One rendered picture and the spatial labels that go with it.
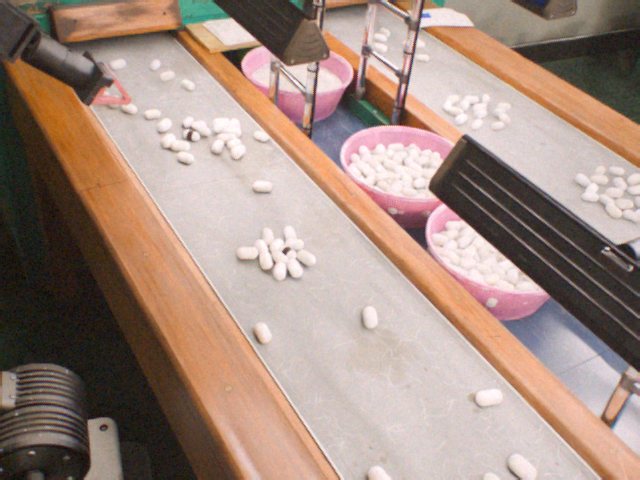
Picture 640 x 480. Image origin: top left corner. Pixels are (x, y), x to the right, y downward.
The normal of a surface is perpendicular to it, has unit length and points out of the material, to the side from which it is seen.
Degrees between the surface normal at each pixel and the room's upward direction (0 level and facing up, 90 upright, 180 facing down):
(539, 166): 0
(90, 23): 67
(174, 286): 0
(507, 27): 87
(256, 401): 0
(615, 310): 58
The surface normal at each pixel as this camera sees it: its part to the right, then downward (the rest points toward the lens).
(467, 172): -0.67, -0.19
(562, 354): 0.10, -0.78
